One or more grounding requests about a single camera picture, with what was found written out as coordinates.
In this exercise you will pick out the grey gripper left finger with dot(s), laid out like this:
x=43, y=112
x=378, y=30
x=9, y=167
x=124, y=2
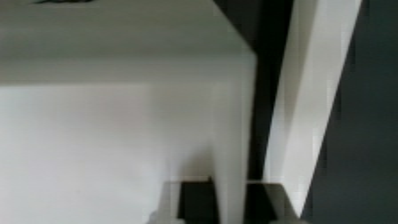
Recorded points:
x=187, y=205

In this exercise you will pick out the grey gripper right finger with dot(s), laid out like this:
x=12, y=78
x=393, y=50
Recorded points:
x=268, y=208

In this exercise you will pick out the white U-shaped border frame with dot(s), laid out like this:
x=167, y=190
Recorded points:
x=316, y=48

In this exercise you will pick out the white drawer cabinet box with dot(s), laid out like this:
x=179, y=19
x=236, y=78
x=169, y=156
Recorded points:
x=126, y=75

